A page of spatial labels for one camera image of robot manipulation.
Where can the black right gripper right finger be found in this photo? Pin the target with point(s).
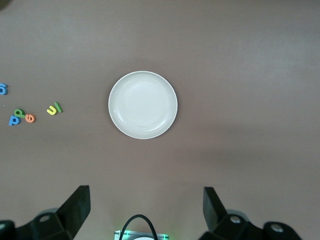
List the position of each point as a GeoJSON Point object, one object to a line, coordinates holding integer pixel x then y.
{"type": "Point", "coordinates": [215, 217]}

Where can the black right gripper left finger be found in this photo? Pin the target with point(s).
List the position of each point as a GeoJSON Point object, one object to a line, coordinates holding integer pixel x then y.
{"type": "Point", "coordinates": [72, 217]}

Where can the yellow letter u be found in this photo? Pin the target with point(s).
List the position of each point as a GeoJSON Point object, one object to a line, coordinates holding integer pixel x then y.
{"type": "Point", "coordinates": [49, 111]}

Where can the orange letter e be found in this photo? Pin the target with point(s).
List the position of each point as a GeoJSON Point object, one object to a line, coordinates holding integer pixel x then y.
{"type": "Point", "coordinates": [27, 118]}

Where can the green letter l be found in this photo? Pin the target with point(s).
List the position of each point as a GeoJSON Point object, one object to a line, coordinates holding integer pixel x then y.
{"type": "Point", "coordinates": [58, 107]}

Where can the blue letter p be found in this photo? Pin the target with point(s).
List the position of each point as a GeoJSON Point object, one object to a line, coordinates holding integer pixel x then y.
{"type": "Point", "coordinates": [12, 122]}

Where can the beige brown plate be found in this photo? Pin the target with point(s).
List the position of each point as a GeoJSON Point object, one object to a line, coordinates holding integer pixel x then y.
{"type": "Point", "coordinates": [143, 105]}

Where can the brown table mat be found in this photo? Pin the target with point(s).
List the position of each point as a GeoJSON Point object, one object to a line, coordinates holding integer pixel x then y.
{"type": "Point", "coordinates": [225, 75]}

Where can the blue letter g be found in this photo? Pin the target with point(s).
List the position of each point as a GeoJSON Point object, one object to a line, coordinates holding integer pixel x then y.
{"type": "Point", "coordinates": [3, 89]}

